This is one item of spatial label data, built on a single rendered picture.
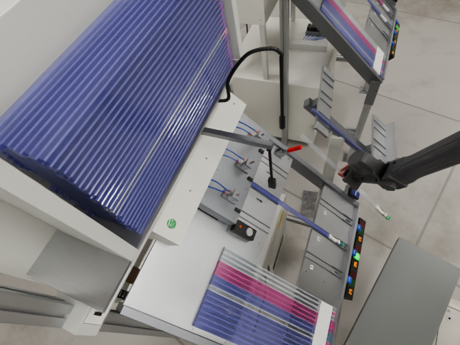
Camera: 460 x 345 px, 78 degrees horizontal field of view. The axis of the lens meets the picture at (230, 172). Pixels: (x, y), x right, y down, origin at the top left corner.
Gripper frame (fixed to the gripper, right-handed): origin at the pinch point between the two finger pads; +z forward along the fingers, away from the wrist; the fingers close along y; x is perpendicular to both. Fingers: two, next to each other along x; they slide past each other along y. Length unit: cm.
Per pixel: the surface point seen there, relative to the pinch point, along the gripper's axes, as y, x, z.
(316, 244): 26.9, 8.4, -0.4
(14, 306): 69, -58, -44
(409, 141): -90, 79, 79
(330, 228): 18.0, 12.2, 3.3
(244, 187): 29.0, -30.0, -9.6
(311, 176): 5.9, -4.3, 9.0
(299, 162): 6.1, -13.7, 5.7
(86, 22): 27, -83, -31
